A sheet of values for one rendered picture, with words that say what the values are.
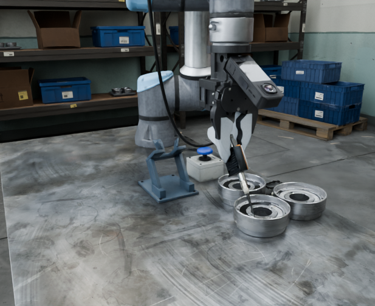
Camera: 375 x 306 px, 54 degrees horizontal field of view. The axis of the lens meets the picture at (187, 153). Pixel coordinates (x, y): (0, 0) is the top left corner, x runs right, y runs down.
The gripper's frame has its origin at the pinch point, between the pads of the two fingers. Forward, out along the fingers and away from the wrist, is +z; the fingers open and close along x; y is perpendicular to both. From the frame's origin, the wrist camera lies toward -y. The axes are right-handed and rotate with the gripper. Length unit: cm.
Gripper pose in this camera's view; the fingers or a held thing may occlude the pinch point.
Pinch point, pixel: (234, 155)
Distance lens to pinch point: 69.6
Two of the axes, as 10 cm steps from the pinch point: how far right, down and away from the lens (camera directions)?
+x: -8.8, 1.6, -4.4
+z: 0.1, 9.5, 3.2
